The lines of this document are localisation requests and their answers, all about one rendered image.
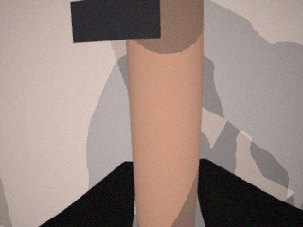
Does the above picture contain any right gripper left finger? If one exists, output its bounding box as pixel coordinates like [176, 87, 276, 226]
[39, 161, 135, 227]

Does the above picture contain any long tan rail with center flange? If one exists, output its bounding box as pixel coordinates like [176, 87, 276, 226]
[70, 0, 204, 227]

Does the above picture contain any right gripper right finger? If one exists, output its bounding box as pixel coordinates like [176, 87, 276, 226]
[197, 159, 303, 227]

